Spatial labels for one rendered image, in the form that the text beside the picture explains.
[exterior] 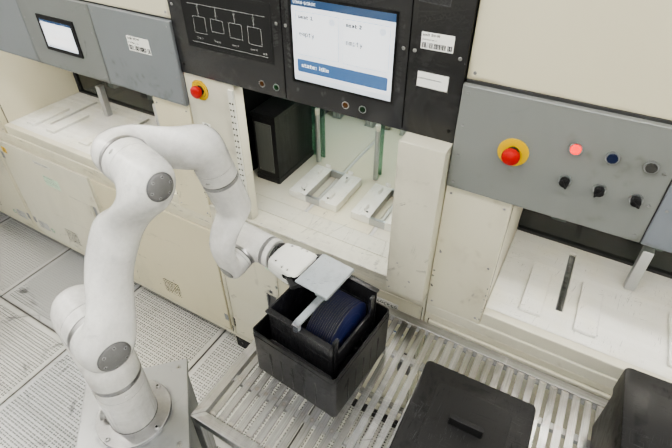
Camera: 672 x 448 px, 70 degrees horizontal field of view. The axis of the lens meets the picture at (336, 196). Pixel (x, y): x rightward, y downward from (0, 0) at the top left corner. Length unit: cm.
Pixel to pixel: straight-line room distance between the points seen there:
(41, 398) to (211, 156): 179
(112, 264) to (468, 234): 86
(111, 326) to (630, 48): 114
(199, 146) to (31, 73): 193
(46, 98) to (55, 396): 148
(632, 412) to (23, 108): 277
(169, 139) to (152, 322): 175
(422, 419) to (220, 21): 116
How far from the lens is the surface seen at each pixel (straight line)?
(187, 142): 106
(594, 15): 105
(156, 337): 264
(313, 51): 127
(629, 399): 131
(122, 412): 139
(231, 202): 118
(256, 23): 135
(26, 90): 292
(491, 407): 136
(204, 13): 147
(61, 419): 255
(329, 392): 131
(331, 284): 120
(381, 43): 117
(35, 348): 285
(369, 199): 181
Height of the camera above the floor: 200
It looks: 37 degrees down
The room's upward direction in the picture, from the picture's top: straight up
